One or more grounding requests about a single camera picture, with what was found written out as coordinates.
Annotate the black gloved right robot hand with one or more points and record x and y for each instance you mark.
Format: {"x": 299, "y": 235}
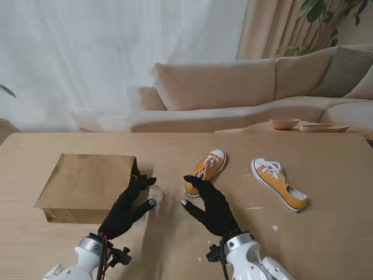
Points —
{"x": 217, "y": 210}

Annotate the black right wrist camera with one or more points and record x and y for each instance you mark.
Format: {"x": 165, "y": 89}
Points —
{"x": 214, "y": 253}

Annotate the white sheer curtain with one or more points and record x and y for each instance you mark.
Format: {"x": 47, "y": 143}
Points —
{"x": 87, "y": 58}

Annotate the small green plant leaf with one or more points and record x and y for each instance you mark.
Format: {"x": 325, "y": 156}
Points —
{"x": 8, "y": 91}

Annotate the beige plant pot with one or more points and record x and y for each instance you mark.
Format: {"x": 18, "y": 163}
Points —
{"x": 6, "y": 129}

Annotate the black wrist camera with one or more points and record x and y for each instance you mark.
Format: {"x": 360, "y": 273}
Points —
{"x": 121, "y": 256}
{"x": 214, "y": 253}

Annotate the shallow wooden tray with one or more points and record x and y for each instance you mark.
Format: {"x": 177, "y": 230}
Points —
{"x": 323, "y": 127}

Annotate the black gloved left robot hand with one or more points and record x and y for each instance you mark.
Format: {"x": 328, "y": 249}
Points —
{"x": 122, "y": 210}

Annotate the yellow canvas sneaker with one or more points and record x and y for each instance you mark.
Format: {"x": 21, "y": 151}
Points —
{"x": 277, "y": 183}
{"x": 208, "y": 166}

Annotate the beige drape curtain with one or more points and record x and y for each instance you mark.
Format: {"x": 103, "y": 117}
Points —
{"x": 271, "y": 29}

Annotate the brown paper bag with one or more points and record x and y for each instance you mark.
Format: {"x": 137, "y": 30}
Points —
{"x": 84, "y": 183}

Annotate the beige fabric sofa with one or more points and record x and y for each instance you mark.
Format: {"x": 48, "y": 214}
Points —
{"x": 221, "y": 84}

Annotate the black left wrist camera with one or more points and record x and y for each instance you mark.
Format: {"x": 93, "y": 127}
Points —
{"x": 121, "y": 256}

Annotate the green leafy houseplant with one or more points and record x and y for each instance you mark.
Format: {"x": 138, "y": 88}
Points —
{"x": 316, "y": 11}

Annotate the grey sofa cushion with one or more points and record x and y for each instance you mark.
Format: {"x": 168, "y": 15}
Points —
{"x": 344, "y": 73}

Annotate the light wooden bowl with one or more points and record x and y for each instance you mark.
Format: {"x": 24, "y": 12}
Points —
{"x": 283, "y": 124}

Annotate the low wooden side table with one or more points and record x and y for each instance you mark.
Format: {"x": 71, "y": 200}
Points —
{"x": 256, "y": 128}

